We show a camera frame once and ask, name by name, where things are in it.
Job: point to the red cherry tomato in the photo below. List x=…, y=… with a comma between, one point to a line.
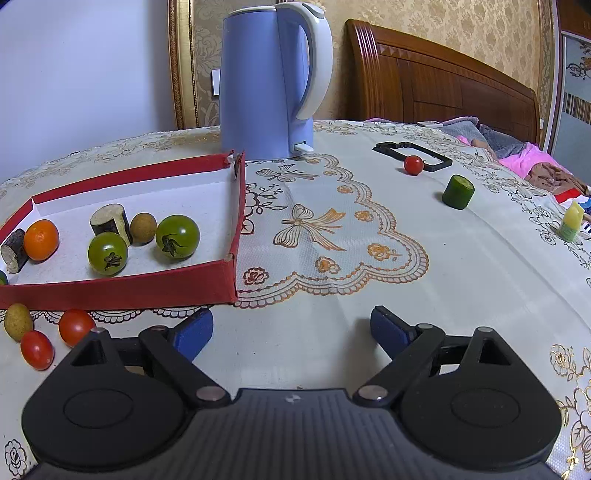
x=73, y=325
x=413, y=165
x=37, y=350

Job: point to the white wall switch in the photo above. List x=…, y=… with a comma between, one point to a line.
x=215, y=82

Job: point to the red shallow cardboard box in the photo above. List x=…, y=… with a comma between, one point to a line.
x=210, y=190

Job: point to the green cucumber chunk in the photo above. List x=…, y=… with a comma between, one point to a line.
x=458, y=192

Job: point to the pink bedding pile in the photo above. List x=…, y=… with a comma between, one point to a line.
x=524, y=159

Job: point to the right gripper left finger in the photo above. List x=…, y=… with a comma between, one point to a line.
x=167, y=355

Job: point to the orange tangerine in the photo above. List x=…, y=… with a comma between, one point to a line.
x=41, y=240

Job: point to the large green tomato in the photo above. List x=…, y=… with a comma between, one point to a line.
x=178, y=236

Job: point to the wooden bed headboard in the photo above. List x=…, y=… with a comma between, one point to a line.
x=408, y=79

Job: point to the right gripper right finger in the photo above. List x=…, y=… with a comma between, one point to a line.
x=411, y=349

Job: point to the yellow-brown longan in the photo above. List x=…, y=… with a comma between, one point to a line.
x=18, y=321

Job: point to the brown longan in box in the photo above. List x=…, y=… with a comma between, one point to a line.
x=142, y=228

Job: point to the black rectangular frame right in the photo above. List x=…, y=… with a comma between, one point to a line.
x=433, y=161

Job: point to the small green tomato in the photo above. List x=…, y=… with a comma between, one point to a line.
x=107, y=253

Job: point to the blue electric kettle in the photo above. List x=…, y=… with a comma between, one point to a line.
x=276, y=67

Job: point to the yellow-green corn piece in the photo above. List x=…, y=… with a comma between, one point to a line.
x=571, y=222

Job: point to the embroidered cream tablecloth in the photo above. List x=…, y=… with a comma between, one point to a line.
x=326, y=237

